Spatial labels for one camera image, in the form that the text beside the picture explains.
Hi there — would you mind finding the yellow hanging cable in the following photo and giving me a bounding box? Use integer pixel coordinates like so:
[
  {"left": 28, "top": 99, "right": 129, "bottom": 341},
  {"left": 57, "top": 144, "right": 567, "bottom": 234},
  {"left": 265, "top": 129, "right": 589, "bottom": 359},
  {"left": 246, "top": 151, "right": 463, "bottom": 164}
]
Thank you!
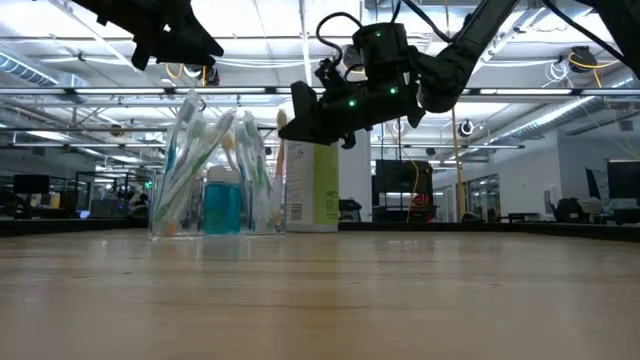
[{"left": 449, "top": 107, "right": 467, "bottom": 222}]

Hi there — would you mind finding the yellow headed toothbrush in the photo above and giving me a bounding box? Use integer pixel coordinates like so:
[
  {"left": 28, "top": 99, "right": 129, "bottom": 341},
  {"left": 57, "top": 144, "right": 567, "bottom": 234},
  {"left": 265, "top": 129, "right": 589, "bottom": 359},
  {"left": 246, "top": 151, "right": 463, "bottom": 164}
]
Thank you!
[{"left": 221, "top": 130, "right": 239, "bottom": 174}]

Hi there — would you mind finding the black office chair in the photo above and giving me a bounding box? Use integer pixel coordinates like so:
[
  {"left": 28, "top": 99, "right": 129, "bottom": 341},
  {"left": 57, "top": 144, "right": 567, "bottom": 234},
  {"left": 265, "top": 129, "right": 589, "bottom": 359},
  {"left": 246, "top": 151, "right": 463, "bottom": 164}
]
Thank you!
[
  {"left": 548, "top": 195, "right": 604, "bottom": 224},
  {"left": 339, "top": 198, "right": 364, "bottom": 222}
]

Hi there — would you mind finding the long ceiling light strip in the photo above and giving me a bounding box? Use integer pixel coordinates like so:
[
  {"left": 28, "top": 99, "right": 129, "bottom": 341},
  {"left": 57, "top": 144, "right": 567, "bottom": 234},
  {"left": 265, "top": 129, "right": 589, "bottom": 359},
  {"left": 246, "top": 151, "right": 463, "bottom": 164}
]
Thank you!
[{"left": 0, "top": 86, "right": 640, "bottom": 98}]

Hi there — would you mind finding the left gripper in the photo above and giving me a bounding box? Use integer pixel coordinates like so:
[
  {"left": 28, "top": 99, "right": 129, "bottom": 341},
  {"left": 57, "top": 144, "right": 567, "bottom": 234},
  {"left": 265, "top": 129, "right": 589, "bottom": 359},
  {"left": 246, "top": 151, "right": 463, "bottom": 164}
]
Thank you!
[{"left": 72, "top": 0, "right": 225, "bottom": 72}]

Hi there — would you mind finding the black aluminium table frame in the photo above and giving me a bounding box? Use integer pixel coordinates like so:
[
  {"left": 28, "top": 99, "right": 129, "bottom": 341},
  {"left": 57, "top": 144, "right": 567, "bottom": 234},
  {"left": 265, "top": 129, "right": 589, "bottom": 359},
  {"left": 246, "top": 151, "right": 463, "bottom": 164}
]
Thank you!
[{"left": 0, "top": 215, "right": 640, "bottom": 243}]

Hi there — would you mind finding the white green wipes canister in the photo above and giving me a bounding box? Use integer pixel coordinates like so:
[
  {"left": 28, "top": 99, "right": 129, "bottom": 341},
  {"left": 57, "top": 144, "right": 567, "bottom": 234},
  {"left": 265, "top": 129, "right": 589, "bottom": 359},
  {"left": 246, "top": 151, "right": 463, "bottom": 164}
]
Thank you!
[{"left": 284, "top": 139, "right": 341, "bottom": 234}]

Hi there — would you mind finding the orange white toothbrush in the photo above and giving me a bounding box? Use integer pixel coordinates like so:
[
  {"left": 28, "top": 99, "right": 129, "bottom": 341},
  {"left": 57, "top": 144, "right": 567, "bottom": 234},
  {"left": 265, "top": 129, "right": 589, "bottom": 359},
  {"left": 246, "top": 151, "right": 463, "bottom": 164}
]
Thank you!
[
  {"left": 269, "top": 108, "right": 290, "bottom": 229},
  {"left": 159, "top": 214, "right": 182, "bottom": 236}
]

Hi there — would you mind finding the white building pillar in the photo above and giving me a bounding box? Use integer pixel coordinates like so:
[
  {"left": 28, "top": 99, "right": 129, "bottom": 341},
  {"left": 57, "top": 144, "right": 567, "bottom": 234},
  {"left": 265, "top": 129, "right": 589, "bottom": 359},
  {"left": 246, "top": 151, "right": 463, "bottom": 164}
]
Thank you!
[{"left": 339, "top": 128, "right": 375, "bottom": 222}]

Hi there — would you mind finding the black computer monitor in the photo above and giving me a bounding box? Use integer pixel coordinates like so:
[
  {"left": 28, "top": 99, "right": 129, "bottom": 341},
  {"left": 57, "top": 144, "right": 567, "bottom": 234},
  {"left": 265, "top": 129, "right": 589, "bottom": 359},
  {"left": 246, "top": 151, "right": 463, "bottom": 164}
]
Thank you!
[
  {"left": 12, "top": 173, "right": 51, "bottom": 196},
  {"left": 606, "top": 158, "right": 640, "bottom": 201}
]

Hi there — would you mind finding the clear bag of toothbrushes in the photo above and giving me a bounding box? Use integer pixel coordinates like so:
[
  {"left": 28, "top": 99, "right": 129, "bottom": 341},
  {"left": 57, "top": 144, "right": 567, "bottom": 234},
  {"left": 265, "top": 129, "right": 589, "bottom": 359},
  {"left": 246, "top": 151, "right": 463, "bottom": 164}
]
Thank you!
[{"left": 152, "top": 108, "right": 237, "bottom": 226}]

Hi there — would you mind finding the black equipment cabinet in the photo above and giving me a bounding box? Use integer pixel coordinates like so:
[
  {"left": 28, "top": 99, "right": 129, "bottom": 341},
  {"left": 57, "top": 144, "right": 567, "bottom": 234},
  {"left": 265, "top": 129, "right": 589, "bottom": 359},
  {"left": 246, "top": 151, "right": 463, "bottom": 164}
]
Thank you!
[{"left": 373, "top": 158, "right": 435, "bottom": 223}]

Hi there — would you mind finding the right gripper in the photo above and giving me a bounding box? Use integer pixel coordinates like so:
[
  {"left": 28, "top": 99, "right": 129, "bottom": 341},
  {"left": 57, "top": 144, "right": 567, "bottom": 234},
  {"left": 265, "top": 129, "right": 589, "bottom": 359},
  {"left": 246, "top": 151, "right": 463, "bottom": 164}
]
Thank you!
[{"left": 278, "top": 22, "right": 427, "bottom": 150}]

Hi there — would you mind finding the blue mouthwash bottle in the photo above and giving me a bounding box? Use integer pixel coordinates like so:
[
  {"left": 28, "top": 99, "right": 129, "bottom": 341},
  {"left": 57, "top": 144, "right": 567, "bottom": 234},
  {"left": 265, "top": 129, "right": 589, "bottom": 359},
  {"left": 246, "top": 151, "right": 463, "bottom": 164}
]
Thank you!
[{"left": 202, "top": 165, "right": 243, "bottom": 236}]

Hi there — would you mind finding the silver air duct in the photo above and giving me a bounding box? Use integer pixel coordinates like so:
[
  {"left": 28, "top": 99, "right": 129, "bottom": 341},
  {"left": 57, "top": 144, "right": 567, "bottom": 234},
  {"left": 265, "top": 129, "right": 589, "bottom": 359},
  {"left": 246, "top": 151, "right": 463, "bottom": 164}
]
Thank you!
[
  {"left": 0, "top": 52, "right": 62, "bottom": 88},
  {"left": 478, "top": 94, "right": 607, "bottom": 147}
]

